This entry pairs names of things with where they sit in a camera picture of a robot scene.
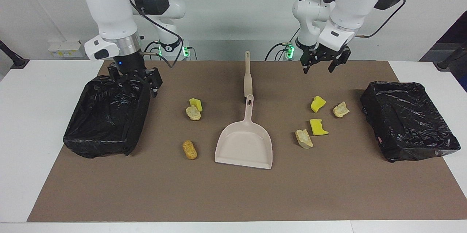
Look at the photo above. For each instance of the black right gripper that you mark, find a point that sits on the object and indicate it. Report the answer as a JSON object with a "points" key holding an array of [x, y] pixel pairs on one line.
{"points": [[129, 67]]}

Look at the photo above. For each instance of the pale layered rock piece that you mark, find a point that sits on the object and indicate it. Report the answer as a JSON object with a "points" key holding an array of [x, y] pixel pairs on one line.
{"points": [[303, 138]]}

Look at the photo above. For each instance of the bin with black bag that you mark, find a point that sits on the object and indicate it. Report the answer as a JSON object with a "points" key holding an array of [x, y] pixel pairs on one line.
{"points": [[102, 123], [405, 119]]}

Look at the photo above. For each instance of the yellow sponge with green side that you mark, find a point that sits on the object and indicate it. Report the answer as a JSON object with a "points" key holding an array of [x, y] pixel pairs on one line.
{"points": [[197, 103]]}

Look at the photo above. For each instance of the orange-brown nugget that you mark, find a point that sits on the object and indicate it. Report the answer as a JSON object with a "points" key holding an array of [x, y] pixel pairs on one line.
{"points": [[189, 149]]}

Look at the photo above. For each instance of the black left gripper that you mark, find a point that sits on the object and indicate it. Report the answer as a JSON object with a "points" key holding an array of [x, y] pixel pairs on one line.
{"points": [[319, 56]]}

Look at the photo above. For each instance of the dark side panel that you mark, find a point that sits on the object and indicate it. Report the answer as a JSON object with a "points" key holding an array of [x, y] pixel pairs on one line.
{"points": [[459, 35]]}

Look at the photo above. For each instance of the brown table mat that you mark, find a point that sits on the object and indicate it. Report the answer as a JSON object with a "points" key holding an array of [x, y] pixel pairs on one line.
{"points": [[328, 189]]}

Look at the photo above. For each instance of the black clamp stand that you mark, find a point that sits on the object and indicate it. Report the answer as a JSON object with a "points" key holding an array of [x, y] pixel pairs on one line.
{"points": [[16, 63], [447, 63]]}

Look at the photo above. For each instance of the beige brush with black bristles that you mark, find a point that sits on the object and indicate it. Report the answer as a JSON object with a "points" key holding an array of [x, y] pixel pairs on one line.
{"points": [[247, 79]]}

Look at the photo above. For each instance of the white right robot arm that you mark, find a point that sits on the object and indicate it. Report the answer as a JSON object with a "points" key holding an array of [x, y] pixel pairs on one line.
{"points": [[109, 6]]}

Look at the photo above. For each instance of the notched yellow sponge piece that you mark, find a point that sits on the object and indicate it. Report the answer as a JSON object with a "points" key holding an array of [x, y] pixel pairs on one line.
{"points": [[317, 127]]}

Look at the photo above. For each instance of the white wall socket box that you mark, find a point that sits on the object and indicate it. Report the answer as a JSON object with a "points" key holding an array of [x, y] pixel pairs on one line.
{"points": [[65, 48]]}

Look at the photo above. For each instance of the beige plastic dustpan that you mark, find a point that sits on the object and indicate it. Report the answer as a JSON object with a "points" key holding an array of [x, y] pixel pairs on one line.
{"points": [[244, 145]]}

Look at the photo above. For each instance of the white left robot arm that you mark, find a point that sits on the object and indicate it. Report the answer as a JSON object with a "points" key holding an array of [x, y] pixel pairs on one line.
{"points": [[350, 6]]}

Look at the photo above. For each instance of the rounded yellow sponge piece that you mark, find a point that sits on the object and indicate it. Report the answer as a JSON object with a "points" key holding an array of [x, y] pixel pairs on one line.
{"points": [[318, 104]]}

